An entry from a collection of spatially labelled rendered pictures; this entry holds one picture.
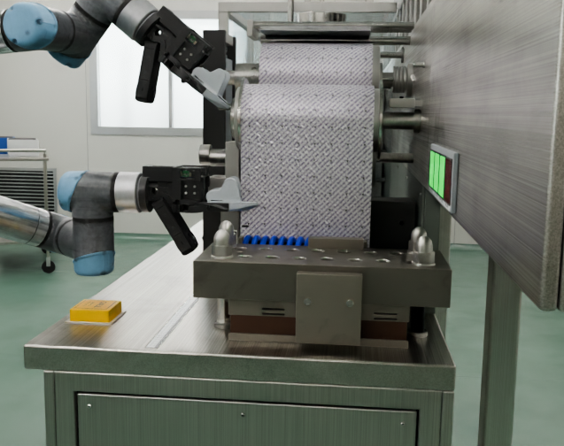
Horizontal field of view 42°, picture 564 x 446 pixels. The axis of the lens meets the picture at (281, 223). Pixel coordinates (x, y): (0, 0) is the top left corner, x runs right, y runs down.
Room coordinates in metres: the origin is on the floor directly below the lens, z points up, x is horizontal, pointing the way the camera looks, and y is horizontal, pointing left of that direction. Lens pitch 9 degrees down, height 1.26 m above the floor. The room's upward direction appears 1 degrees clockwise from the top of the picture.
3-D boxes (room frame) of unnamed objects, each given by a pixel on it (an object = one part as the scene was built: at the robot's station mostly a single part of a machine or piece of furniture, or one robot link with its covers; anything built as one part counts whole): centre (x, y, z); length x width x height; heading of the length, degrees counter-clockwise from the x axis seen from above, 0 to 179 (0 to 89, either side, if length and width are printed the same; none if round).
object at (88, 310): (1.23, 0.32, 0.91); 0.07 x 0.07 x 0.02; 84
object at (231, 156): (1.41, 0.11, 1.05); 0.06 x 0.05 x 0.31; 84
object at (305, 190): (1.30, -0.04, 1.11); 0.23 x 0.01 x 0.18; 84
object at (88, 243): (1.35, 0.36, 1.01); 0.11 x 0.08 x 0.11; 42
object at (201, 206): (1.29, 0.14, 1.09); 0.09 x 0.05 x 0.02; 83
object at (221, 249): (1.15, 0.10, 1.05); 0.04 x 0.04 x 0.04
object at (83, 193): (1.34, 0.35, 1.11); 0.11 x 0.08 x 0.09; 84
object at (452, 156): (0.95, -0.21, 1.18); 0.25 x 0.01 x 0.07; 174
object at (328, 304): (1.08, -0.07, 0.96); 0.10 x 0.03 x 0.11; 84
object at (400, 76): (1.59, -0.24, 1.33); 0.07 x 0.07 x 0.07; 84
